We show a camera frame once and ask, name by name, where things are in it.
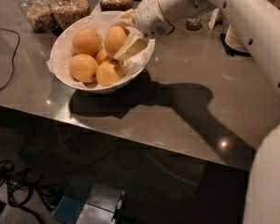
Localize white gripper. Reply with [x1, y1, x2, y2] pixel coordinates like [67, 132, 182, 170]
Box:
[112, 0, 174, 63]

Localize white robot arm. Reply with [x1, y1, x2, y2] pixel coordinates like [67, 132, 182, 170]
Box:
[115, 0, 280, 224]

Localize white ceramic bowl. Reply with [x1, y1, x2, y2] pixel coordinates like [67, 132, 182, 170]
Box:
[49, 10, 155, 95]

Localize white paper bowl liner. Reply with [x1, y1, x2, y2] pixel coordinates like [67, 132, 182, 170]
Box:
[46, 3, 156, 91]

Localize small orange in middle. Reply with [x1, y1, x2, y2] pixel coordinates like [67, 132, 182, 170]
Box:
[95, 49, 108, 64]

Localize small glass bottle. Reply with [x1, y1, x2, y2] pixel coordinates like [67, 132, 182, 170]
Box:
[186, 17, 203, 31]

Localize white stand board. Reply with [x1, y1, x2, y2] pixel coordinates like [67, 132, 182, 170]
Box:
[208, 8, 223, 30]

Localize glass cereal jar far left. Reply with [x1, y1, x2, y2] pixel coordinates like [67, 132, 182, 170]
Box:
[19, 0, 58, 33]

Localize black plate tray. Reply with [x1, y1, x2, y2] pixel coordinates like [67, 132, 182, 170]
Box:
[220, 34, 250, 57]

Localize stack of white paper plates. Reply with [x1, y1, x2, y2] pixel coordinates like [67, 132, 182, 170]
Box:
[225, 25, 248, 53]

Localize blue and grey floor box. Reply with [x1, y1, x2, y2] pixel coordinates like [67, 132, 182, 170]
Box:
[52, 178, 125, 224]

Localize black cable on table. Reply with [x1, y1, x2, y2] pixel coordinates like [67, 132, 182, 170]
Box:
[0, 25, 21, 96]

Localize tangled black floor cables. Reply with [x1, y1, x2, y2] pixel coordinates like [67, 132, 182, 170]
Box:
[0, 145, 64, 224]

